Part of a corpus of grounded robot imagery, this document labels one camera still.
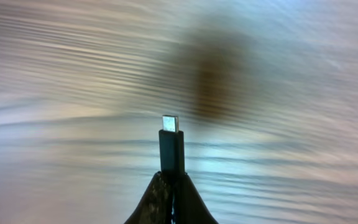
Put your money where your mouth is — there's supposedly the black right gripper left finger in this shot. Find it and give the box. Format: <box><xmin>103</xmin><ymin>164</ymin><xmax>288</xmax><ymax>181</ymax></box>
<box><xmin>124</xmin><ymin>171</ymin><xmax>173</xmax><ymax>224</ymax></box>

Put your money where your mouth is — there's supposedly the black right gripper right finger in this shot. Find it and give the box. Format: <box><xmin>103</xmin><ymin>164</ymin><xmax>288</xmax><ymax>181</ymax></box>
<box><xmin>173</xmin><ymin>173</ymin><xmax>218</xmax><ymax>224</ymax></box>

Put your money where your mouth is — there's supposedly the black USB charging cable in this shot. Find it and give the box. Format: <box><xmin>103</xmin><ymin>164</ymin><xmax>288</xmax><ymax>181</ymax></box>
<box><xmin>158</xmin><ymin>114</ymin><xmax>186</xmax><ymax>178</ymax></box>

